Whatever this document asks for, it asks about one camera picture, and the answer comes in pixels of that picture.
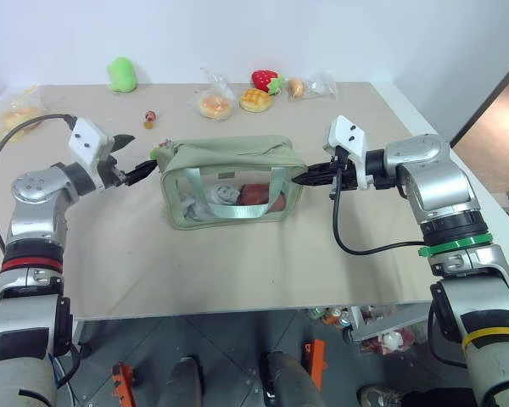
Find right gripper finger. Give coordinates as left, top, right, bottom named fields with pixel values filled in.
left=294, top=169, right=336, bottom=187
left=291, top=161, right=334, bottom=183

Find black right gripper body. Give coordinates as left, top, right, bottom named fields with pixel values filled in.
left=327, top=145, right=361, bottom=200

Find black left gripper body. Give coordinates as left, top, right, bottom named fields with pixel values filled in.
left=95, top=148, right=128, bottom=190

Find green plush keychain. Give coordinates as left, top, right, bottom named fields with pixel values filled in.
left=148, top=138, right=174, bottom=161

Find green pouch with clear window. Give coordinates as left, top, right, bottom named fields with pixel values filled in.
left=154, top=134, right=307, bottom=231

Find red item inside pouch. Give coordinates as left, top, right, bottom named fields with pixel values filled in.
left=237, top=182, right=288, bottom=213

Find green plush toy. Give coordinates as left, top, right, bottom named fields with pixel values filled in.
left=106, top=56, right=138, bottom=94

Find grey cloth inside pouch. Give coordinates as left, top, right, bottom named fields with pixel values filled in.
left=178, top=182, right=242, bottom=220

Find red strawberry plush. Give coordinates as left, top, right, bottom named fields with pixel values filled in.
left=250, top=70, right=286, bottom=96

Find small bread in plastic bag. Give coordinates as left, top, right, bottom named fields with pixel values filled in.
left=287, top=71, right=338, bottom=102

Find yellow pineapple bun toy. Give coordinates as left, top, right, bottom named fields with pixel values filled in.
left=239, top=87, right=273, bottom=114

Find round bun in plastic bag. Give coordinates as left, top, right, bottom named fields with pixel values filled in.
left=189, top=67, right=237, bottom=123

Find bread in yellow plastic bag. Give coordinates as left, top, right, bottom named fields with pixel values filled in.
left=0, top=84, right=42, bottom=141

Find drink cans cluster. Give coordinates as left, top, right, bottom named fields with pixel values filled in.
left=307, top=305, right=352, bottom=330

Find white table leg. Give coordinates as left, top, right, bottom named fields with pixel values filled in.
left=72, top=320, right=92, bottom=355

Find white bin of snacks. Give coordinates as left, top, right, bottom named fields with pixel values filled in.
left=343, top=301, right=434, bottom=355

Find orange clamp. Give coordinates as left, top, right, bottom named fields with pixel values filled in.
left=111, top=361, right=137, bottom=407
left=302, top=338, right=327, bottom=390

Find dark rounded shape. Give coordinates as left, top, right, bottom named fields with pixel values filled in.
left=259, top=350, right=326, bottom=407
left=157, top=355, right=205, bottom=407

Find grey sneaker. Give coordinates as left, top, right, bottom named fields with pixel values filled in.
left=357, top=384, right=405, bottom=407

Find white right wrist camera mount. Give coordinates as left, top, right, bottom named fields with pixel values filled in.
left=322, top=114, right=377, bottom=191

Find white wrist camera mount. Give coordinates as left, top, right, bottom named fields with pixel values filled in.
left=67, top=118, right=116, bottom=173
left=322, top=114, right=377, bottom=191

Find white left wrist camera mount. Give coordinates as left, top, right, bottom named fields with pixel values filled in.
left=67, top=118, right=116, bottom=173

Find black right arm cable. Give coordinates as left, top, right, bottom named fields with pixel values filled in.
left=331, top=169, right=429, bottom=256

